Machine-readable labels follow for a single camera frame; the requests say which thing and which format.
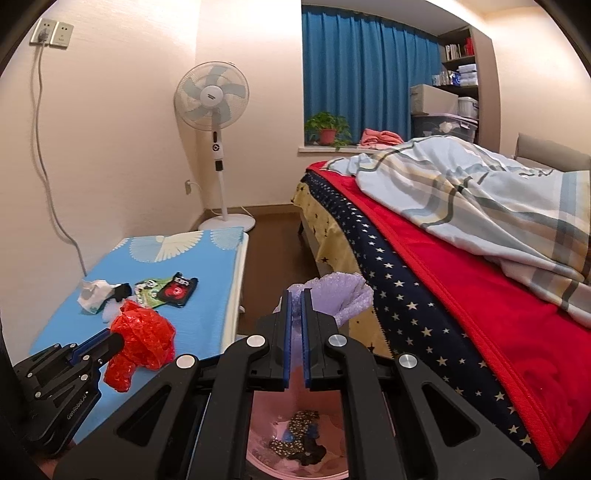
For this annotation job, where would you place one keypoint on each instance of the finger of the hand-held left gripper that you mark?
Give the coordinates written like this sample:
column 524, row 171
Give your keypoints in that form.
column 104, row 345

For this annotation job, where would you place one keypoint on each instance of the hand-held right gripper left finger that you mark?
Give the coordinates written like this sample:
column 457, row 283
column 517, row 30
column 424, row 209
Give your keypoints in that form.
column 288, row 332

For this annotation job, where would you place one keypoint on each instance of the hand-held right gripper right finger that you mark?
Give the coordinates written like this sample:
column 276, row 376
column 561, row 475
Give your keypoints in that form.
column 305, row 332

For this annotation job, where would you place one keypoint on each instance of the red plastic bag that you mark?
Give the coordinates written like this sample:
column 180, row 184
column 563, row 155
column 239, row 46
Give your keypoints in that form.
column 143, row 332

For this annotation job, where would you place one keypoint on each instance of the white green-print tissue packet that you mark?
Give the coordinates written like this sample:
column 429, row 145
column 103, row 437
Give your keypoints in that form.
column 93, row 295

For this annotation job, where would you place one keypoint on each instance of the purple foam sheet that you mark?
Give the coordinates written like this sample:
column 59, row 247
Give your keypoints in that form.
column 341, row 295

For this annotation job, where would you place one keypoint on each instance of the pink plastic bin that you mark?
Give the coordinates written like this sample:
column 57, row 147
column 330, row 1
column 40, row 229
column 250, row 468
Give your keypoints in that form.
column 263, row 415

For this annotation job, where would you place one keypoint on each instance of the white plastic scrap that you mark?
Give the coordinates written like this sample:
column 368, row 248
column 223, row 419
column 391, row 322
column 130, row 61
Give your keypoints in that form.
column 113, row 311

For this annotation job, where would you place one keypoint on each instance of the small black wrapper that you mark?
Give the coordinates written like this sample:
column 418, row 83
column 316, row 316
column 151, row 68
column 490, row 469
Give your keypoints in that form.
column 123, row 291

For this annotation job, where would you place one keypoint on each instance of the green snack packet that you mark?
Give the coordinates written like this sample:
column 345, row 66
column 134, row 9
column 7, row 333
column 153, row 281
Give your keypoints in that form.
column 150, row 290

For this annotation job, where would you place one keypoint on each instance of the white table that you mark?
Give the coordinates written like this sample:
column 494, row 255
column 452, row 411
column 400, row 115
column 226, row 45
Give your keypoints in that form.
column 241, row 277

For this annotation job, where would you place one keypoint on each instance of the blue cloth covered table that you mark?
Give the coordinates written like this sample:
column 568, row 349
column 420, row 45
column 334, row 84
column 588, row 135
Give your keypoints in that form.
column 198, row 332

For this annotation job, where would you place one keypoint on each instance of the dark speckled wrapper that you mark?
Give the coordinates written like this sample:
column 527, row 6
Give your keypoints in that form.
column 298, row 422

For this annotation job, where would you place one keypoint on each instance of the black and red packet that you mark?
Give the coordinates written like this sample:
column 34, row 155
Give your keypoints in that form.
column 178, row 290

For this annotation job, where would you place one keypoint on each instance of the bed with star blanket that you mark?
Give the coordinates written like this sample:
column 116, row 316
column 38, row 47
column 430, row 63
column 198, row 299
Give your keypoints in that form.
column 406, row 295

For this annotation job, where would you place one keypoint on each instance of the red blanket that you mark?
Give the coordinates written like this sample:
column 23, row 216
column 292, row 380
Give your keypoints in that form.
column 485, row 323

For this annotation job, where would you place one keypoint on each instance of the white window sill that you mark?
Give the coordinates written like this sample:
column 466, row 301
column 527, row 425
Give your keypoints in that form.
column 323, row 148

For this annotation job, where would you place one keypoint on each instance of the potted green plant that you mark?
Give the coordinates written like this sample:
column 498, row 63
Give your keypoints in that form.
column 328, row 127

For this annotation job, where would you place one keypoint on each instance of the pink folded clothes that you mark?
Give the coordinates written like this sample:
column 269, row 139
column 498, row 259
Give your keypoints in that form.
column 381, row 137

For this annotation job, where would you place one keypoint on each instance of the plaid light blue quilt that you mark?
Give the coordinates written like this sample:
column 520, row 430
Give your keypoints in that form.
column 485, row 194

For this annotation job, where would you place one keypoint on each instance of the white standing fan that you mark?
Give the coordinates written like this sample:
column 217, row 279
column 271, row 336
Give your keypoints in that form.
column 211, row 97

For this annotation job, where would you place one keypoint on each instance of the cardboard box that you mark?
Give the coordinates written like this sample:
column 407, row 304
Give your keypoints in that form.
column 431, row 99

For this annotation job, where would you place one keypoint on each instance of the blue curtain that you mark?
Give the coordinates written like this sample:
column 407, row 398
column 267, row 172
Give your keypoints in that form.
column 369, row 69

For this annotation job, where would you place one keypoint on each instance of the white lidded container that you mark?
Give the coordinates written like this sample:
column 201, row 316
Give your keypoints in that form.
column 467, row 108

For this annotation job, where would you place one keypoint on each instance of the wooden bookshelf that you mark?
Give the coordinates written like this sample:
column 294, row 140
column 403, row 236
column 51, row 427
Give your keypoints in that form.
column 485, row 92

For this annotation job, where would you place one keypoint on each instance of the grey headboard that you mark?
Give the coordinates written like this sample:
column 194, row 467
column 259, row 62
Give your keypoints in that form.
column 549, row 152

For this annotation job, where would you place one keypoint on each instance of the row of books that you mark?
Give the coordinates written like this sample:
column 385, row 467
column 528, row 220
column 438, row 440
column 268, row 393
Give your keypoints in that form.
column 459, row 50

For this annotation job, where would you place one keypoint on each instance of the small white wall socket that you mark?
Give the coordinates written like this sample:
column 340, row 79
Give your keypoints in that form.
column 189, row 187

